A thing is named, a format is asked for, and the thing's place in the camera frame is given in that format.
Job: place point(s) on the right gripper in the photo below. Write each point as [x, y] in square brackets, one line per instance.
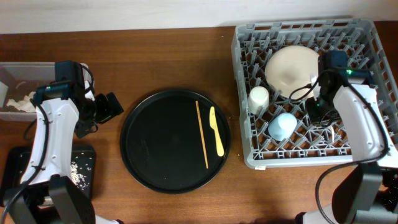
[315, 109]

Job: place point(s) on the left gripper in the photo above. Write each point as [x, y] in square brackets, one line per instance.
[101, 109]

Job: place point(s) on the white plastic fork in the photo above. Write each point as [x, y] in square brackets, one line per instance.
[331, 129]

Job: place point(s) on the blue cup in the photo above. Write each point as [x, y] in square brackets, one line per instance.
[282, 126]

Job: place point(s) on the beige plate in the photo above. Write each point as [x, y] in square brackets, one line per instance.
[291, 68]

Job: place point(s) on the white cup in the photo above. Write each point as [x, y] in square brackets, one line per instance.
[258, 99]

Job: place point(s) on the large white tissue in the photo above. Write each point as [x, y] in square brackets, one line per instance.
[23, 105]

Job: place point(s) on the rice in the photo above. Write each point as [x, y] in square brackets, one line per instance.
[81, 168]

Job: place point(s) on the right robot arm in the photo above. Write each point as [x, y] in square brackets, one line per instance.
[369, 193]

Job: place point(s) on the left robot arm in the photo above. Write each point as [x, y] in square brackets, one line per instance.
[65, 108]

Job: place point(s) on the grey dishwasher rack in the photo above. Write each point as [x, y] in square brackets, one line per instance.
[309, 145]

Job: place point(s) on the round black serving tray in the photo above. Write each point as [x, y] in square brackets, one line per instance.
[161, 143]

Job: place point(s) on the clear plastic bin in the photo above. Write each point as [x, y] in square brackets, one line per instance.
[49, 80]

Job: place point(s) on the black rectangular tray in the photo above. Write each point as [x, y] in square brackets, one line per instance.
[17, 161]

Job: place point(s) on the white label on bin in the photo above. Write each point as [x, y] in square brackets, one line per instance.
[3, 93]

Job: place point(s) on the wooden chopstick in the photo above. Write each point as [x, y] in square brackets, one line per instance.
[201, 134]

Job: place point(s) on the yellow plastic knife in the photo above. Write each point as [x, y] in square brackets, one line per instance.
[214, 127]

